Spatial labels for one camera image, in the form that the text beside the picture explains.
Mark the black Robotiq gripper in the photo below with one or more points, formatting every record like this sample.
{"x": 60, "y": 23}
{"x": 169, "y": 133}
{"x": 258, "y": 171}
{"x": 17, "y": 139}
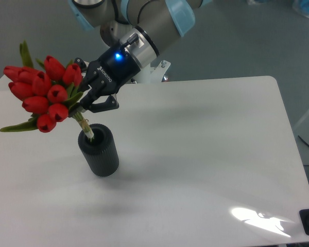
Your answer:
{"x": 104, "y": 77}

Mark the red tulip bouquet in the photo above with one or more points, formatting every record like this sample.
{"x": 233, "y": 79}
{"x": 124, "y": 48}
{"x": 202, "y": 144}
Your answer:
{"x": 48, "y": 94}

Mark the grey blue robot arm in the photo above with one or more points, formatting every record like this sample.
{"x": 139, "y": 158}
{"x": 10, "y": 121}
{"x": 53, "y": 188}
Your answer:
{"x": 156, "y": 25}

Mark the dark grey ribbed vase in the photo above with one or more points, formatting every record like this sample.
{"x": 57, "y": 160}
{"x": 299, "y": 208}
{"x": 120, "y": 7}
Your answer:
{"x": 100, "y": 153}

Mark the clear bag blue contents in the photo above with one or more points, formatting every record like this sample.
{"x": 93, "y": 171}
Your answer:
{"x": 301, "y": 7}

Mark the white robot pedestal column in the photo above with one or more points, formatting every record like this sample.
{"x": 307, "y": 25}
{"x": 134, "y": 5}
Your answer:
{"x": 143, "y": 77}

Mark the white metal base frame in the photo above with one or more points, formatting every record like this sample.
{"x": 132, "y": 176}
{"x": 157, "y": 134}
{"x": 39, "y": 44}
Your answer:
{"x": 158, "y": 73}

